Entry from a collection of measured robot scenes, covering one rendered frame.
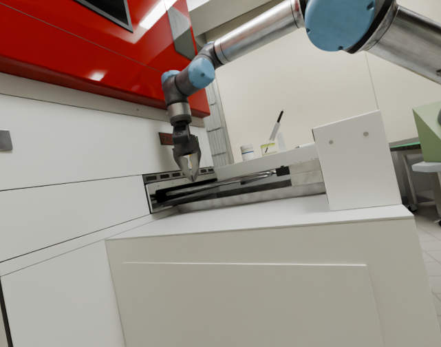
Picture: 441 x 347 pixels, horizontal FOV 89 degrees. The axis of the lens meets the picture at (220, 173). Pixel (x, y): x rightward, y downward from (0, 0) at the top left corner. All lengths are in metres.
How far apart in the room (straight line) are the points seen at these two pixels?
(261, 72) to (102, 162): 3.69
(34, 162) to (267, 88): 3.73
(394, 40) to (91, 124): 0.72
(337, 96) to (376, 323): 3.72
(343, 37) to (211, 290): 0.54
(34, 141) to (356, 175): 0.63
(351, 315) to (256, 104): 3.78
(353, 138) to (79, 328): 0.66
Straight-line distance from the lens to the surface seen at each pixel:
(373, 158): 0.40
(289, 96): 3.98
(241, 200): 0.68
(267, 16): 0.73
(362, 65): 4.15
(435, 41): 0.63
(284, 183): 0.91
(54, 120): 0.67
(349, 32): 0.55
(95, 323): 0.69
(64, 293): 0.64
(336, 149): 0.40
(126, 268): 0.62
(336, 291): 0.39
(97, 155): 0.69
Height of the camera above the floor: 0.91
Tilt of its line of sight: 1 degrees up
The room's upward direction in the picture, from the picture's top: 12 degrees counter-clockwise
